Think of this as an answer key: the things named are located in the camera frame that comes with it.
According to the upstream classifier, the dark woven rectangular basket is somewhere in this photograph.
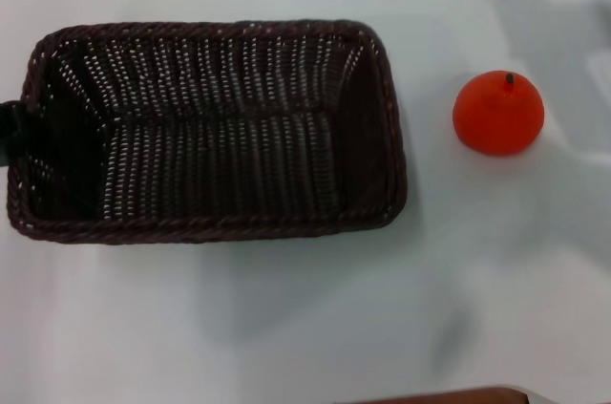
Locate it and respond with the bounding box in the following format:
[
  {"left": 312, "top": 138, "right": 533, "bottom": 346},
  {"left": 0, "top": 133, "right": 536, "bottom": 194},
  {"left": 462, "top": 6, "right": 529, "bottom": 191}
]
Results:
[{"left": 6, "top": 17, "right": 410, "bottom": 245}]

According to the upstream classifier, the white tablecloth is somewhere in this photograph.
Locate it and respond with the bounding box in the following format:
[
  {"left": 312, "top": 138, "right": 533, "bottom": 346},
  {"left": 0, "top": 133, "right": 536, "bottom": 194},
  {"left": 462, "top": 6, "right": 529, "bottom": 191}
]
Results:
[{"left": 0, "top": 0, "right": 611, "bottom": 404}]

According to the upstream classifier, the orange toy fruit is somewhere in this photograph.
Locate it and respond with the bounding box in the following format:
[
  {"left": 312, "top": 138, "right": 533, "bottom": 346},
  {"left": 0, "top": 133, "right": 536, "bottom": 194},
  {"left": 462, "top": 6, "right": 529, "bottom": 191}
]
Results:
[{"left": 452, "top": 70, "right": 546, "bottom": 156}]

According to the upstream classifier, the brown table edge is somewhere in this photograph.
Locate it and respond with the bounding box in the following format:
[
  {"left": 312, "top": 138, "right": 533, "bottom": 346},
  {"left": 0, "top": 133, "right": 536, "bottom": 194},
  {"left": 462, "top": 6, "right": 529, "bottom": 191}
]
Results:
[{"left": 369, "top": 385, "right": 532, "bottom": 404}]

